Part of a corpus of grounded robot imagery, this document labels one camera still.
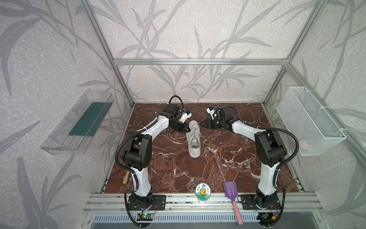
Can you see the right circuit board with wires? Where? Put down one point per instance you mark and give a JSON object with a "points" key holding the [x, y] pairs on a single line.
{"points": [[267, 217]]}

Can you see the white wire mesh basket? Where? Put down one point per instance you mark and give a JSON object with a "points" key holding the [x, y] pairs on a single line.
{"points": [[308, 120]]}

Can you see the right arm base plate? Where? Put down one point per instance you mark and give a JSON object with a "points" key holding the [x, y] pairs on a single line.
{"points": [[252, 202]]}

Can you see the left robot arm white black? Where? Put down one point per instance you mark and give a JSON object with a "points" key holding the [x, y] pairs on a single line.
{"points": [[135, 152]]}

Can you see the white sneaker shoe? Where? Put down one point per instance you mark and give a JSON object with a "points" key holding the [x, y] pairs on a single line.
{"points": [[194, 152]]}

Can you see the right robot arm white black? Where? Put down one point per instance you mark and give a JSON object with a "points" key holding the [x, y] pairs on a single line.
{"points": [[270, 148]]}

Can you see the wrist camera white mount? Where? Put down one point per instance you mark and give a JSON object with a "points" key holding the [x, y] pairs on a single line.
{"points": [[186, 114], [213, 112]]}

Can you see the brown slotted litter scoop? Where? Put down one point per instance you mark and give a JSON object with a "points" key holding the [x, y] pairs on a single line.
{"points": [[284, 178]]}

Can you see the clear plastic wall tray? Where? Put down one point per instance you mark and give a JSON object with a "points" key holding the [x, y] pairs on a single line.
{"points": [[76, 130]]}

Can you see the blue wooden handled spatula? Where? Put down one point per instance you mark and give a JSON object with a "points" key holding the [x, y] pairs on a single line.
{"points": [[126, 178]]}

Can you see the purple pink toy shovel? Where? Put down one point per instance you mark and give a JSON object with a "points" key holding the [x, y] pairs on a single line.
{"points": [[231, 192]]}

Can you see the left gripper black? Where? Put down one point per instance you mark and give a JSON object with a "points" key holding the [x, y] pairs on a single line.
{"points": [[179, 126]]}

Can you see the white shoelace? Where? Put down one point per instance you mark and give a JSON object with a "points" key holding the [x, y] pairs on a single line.
{"points": [[178, 137]]}

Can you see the green circuit board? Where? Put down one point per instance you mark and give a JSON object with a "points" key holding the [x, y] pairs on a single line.
{"points": [[145, 216]]}

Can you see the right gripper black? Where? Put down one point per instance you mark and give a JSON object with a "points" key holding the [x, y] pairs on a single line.
{"points": [[213, 123]]}

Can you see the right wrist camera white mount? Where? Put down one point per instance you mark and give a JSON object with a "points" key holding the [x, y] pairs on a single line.
{"points": [[213, 112]]}

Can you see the pink item in basket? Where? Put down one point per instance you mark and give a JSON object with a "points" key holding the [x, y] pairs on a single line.
{"points": [[304, 146]]}

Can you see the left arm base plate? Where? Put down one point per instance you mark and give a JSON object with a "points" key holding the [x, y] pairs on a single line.
{"points": [[154, 202]]}

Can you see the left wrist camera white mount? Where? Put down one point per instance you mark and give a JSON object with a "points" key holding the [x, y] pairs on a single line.
{"points": [[186, 114]]}

